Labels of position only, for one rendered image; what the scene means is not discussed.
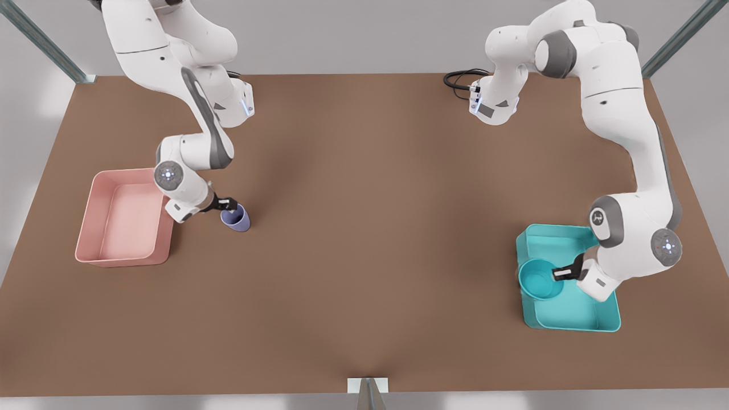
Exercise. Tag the silver frame post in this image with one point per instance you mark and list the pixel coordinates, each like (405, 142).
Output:
(368, 394)
(45, 41)
(678, 37)

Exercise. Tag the teal plastic box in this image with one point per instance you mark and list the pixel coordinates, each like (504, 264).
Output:
(569, 296)

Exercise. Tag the pink plastic box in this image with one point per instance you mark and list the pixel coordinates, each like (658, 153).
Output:
(124, 217)

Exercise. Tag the teal bowl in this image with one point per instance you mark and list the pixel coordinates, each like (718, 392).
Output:
(539, 279)

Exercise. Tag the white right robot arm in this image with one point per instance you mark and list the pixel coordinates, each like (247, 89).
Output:
(193, 122)

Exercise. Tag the purple cup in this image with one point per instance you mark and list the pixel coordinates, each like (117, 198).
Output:
(236, 218)

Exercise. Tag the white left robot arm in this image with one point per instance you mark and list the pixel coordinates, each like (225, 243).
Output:
(623, 114)

